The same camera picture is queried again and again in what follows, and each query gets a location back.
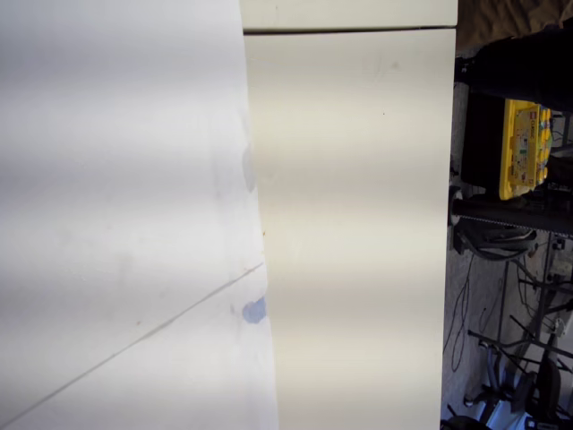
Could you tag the yellow LEGO box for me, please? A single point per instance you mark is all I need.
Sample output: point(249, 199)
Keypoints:
point(524, 148)

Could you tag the black storage box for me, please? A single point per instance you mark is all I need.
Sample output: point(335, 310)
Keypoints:
point(481, 139)

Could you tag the black swivel chair base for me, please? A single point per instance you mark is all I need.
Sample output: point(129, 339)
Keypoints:
point(548, 385)

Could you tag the black pole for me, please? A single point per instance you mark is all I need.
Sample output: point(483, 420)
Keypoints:
point(501, 210)

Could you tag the black bag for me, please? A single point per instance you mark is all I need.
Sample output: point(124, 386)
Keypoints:
point(528, 67)

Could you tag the white paper sheet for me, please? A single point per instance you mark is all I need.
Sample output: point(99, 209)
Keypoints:
point(112, 201)

